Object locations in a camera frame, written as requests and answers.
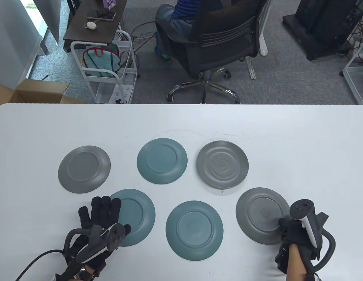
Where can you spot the person's left hand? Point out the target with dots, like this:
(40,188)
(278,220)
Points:
(101,210)

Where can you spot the person's right hand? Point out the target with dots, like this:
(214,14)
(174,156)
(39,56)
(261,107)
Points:
(295,234)

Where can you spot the grey plate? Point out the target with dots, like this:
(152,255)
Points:
(83,168)
(222,164)
(260,216)

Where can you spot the teal plate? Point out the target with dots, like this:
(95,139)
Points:
(194,231)
(140,213)
(162,161)

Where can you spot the black forearm battery box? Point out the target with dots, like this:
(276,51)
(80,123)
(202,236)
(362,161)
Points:
(57,277)
(313,276)

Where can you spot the grey and white controller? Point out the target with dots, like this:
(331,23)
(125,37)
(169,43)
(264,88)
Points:
(301,208)
(89,251)

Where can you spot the cardboard box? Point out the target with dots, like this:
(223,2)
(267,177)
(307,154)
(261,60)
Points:
(41,87)

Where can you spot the white metal cart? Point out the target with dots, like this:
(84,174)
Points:
(129,72)

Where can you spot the teal bag with red trim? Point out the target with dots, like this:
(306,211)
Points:
(101,63)

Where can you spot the dark brown side table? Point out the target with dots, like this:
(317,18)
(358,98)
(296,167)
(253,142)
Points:
(105,29)

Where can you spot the white computer mouse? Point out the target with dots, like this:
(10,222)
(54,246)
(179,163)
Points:
(90,25)

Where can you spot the white desk leg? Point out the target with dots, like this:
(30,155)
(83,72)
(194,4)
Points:
(263,44)

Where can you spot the grey partition panel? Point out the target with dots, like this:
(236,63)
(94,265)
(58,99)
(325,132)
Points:
(49,17)

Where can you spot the black office chair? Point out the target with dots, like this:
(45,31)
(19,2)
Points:
(225,44)

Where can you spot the black equipment case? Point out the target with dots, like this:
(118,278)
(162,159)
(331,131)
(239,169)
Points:
(322,29)

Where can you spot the purple box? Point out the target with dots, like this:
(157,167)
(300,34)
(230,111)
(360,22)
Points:
(109,3)

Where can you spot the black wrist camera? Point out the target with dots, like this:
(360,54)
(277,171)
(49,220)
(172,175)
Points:
(282,260)

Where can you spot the silver metal rail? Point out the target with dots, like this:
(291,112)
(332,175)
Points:
(251,68)

